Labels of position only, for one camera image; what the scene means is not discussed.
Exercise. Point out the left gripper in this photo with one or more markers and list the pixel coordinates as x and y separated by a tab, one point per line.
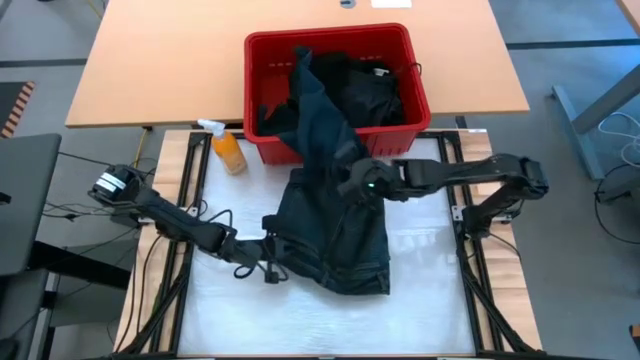
255	252

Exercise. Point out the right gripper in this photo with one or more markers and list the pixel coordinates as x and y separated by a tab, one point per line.
367	175

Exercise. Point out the dark blue jeans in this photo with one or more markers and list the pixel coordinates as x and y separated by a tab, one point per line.
325	225

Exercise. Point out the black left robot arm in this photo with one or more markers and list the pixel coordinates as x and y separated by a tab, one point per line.
170	220

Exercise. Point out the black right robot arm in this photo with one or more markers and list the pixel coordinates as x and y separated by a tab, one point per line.
475	170

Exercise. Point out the red plastic bin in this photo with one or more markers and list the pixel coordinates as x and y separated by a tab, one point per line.
260	65

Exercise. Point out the black t-shirt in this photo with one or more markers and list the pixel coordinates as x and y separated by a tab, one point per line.
372	97

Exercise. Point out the orange spray bottle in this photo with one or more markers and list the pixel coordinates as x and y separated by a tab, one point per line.
229	150

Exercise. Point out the white paper sheet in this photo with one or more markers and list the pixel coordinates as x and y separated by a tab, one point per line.
391	3

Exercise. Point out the wooden desk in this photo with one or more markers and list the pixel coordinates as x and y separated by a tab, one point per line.
165	60
634	10

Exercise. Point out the grey table leg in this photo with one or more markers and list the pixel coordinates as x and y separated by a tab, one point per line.
575	125

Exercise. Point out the hazard-striped floor mat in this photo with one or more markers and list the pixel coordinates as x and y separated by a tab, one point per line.
17	107

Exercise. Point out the silver metal mounting bracket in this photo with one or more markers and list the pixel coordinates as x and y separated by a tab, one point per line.
457	212

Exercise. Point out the black aluminium table frame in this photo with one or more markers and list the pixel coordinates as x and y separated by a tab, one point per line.
196	137

